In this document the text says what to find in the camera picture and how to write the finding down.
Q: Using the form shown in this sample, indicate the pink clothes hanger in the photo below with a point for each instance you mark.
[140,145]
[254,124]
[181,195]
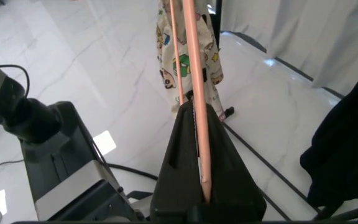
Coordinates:
[197,77]

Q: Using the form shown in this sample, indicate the cream printed garment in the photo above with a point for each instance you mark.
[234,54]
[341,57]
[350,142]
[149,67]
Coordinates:
[166,62]

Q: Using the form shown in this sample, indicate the black clothes rack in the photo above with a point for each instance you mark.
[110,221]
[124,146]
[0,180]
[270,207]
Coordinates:
[217,18]

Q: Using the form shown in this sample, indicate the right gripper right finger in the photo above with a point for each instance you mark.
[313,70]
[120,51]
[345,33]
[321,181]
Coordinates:
[232,183]

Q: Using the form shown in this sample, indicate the white curtain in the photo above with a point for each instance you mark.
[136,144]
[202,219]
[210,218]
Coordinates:
[291,31]

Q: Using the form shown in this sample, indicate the black t-shirt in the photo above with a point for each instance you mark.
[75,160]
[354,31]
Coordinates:
[346,140]

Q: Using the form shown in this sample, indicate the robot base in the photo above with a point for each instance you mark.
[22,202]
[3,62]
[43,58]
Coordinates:
[73,189]

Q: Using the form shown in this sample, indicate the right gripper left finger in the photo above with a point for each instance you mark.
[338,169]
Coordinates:
[179,174]

